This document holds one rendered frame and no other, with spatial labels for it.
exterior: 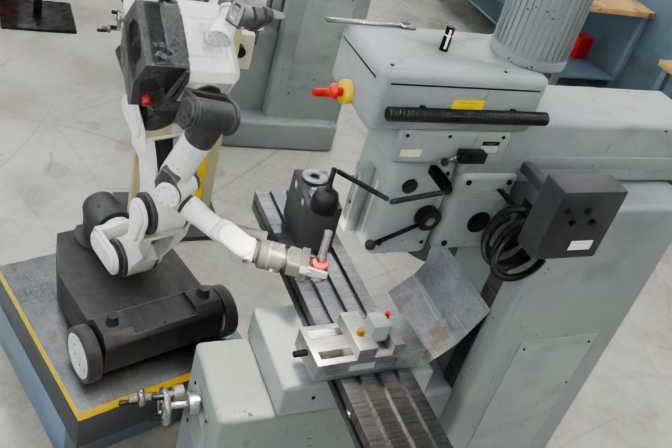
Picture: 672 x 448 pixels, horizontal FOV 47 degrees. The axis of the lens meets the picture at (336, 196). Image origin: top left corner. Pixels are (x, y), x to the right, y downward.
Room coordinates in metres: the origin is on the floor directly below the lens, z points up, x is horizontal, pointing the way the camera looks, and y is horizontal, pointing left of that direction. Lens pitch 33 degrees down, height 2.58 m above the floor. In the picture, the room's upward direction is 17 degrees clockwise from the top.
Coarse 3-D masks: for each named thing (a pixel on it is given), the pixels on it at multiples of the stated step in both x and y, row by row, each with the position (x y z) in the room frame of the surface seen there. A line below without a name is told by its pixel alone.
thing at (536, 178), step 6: (528, 162) 1.87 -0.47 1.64; (522, 168) 1.86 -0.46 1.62; (528, 168) 1.84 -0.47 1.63; (534, 168) 1.85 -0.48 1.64; (528, 174) 1.83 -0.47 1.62; (534, 174) 1.82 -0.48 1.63; (540, 174) 1.82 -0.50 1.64; (534, 180) 1.81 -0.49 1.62; (540, 180) 1.79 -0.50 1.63; (534, 186) 1.80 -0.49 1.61; (540, 186) 1.78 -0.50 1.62
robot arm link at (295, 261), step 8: (272, 248) 1.78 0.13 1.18; (280, 248) 1.79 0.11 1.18; (296, 248) 1.83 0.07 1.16; (304, 248) 1.84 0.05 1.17; (272, 256) 1.76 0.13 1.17; (280, 256) 1.77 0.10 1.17; (288, 256) 1.78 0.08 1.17; (296, 256) 1.80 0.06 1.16; (304, 256) 1.80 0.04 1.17; (272, 264) 1.75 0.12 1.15; (280, 264) 1.76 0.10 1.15; (288, 264) 1.76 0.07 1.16; (296, 264) 1.76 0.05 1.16; (304, 264) 1.77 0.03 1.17; (288, 272) 1.76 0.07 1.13; (296, 272) 1.76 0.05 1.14; (304, 272) 1.75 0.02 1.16; (304, 280) 1.75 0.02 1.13
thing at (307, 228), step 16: (304, 176) 2.22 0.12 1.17; (320, 176) 2.25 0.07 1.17; (288, 192) 2.27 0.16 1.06; (304, 192) 2.15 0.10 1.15; (288, 208) 2.23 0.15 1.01; (304, 208) 2.10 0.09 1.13; (288, 224) 2.20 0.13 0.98; (304, 224) 2.07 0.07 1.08; (320, 224) 2.10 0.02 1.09; (336, 224) 2.12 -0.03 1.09; (304, 240) 2.08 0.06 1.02; (320, 240) 2.10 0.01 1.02
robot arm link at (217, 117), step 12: (204, 108) 1.79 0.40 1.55; (216, 108) 1.82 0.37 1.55; (228, 108) 1.85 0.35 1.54; (204, 120) 1.78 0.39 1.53; (216, 120) 1.81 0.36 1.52; (228, 120) 1.83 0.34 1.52; (192, 132) 1.81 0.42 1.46; (204, 132) 1.80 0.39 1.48; (216, 132) 1.82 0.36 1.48; (228, 132) 1.84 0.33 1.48; (192, 144) 1.81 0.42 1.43; (204, 144) 1.81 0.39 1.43
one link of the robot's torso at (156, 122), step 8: (120, 48) 2.21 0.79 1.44; (120, 56) 2.20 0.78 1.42; (120, 64) 2.18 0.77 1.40; (152, 112) 2.02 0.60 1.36; (160, 112) 2.04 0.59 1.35; (168, 112) 2.07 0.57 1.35; (176, 112) 2.09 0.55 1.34; (152, 120) 2.07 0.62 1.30; (160, 120) 2.09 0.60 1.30; (168, 120) 2.11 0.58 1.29; (152, 128) 2.11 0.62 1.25; (160, 128) 2.14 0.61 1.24
